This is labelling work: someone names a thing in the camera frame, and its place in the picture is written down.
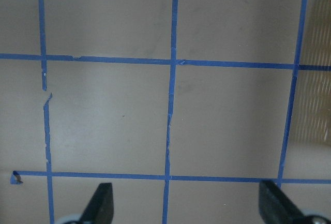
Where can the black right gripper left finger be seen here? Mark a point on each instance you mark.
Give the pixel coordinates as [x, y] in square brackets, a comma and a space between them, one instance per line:
[100, 208]

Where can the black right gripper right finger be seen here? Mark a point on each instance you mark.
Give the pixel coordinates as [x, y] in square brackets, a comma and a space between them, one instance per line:
[276, 208]

